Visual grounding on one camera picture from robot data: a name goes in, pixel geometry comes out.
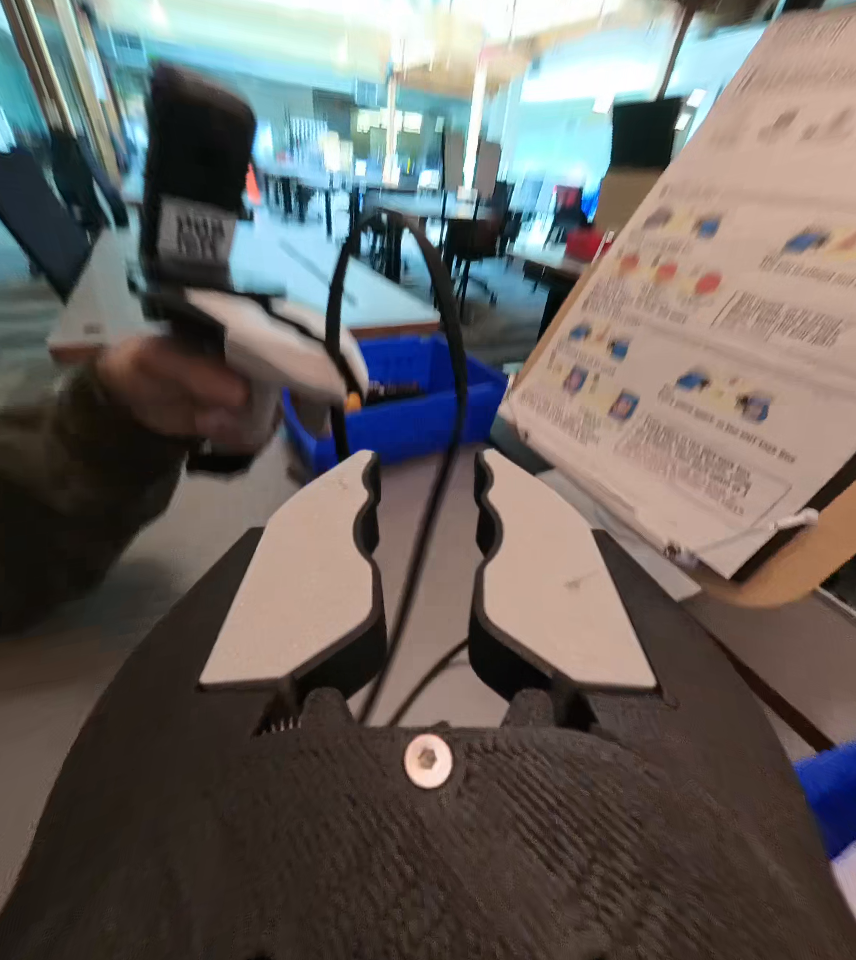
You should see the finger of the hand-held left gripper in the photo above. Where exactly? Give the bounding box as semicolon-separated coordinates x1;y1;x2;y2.
186;291;369;406

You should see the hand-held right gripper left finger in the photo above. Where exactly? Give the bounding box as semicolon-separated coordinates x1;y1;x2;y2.
199;450;387;702

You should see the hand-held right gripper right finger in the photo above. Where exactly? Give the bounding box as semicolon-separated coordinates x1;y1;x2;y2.
469;448;657;702

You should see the black cable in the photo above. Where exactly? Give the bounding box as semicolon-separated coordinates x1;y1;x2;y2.
323;206;474;729

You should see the person's left forearm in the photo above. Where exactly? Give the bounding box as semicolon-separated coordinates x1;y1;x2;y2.
0;367;196;661

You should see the person's left hand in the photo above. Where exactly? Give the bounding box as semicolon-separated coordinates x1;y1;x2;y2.
96;333;282;460

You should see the white table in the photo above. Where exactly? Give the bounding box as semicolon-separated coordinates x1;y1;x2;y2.
47;217;440;363

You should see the blue plastic bin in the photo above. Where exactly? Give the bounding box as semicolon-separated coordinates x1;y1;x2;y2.
794;723;856;954
281;333;507;470

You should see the dark leaning panel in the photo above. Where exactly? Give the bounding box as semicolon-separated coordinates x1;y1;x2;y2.
0;142;93;303

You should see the black chair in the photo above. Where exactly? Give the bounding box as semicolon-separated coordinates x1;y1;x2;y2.
439;213;507;305

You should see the instruction sheet on clipboard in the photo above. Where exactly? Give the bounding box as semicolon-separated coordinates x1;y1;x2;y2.
499;225;856;610

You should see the printed instruction sheet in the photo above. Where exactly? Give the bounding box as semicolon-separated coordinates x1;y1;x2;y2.
506;0;856;579

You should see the cardboard box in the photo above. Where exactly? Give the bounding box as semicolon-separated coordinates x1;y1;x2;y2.
595;168;663;232

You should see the black monitor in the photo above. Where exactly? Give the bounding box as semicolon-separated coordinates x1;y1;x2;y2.
611;97;684;171

